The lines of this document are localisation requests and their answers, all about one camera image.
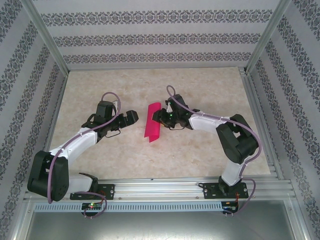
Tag purple cable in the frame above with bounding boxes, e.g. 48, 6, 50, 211
47, 91, 122, 220
166, 84, 263, 218

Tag aluminium side rail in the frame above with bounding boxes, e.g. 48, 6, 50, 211
238, 66, 285, 180
33, 71, 70, 183

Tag slotted grey cable duct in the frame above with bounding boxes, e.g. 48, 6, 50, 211
33, 201, 223, 213

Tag aluminium frame post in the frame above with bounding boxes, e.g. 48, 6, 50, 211
244, 0, 293, 75
23, 0, 71, 73

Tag grey metal sheet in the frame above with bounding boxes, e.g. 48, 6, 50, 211
14, 199, 308, 240

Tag aluminium frame bar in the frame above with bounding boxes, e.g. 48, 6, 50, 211
284, 197, 317, 240
3, 196, 35, 240

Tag long aluminium base rail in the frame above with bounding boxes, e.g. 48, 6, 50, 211
24, 176, 293, 201

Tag small circuit board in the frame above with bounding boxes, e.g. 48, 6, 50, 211
81, 202, 103, 210
222, 201, 240, 213

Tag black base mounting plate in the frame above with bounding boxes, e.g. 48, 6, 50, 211
69, 183, 116, 201
203, 182, 251, 200

